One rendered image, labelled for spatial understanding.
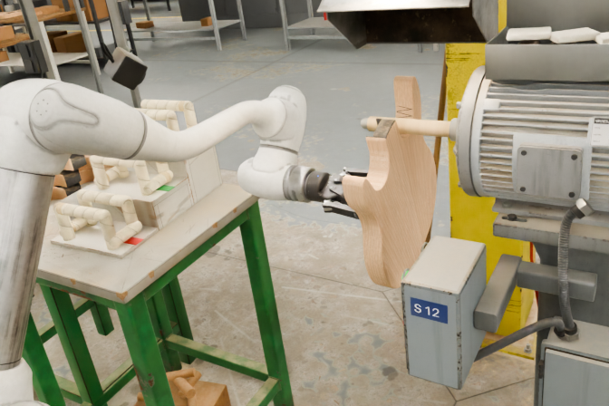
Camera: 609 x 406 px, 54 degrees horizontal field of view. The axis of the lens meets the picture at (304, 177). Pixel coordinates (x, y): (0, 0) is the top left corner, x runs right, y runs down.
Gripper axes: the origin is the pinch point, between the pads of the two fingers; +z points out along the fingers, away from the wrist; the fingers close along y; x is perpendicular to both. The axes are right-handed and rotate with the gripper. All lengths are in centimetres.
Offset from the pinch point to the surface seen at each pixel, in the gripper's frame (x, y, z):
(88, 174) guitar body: -18, -5, -121
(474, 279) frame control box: 12.9, 26.1, 27.7
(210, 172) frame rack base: -12, -10, -65
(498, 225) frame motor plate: 9.9, 11.2, 27.9
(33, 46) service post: 4, -51, -184
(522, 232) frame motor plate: 9.3, 11.5, 32.1
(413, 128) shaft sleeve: 19.0, -3.0, 8.0
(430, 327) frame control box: 10.5, 35.5, 22.8
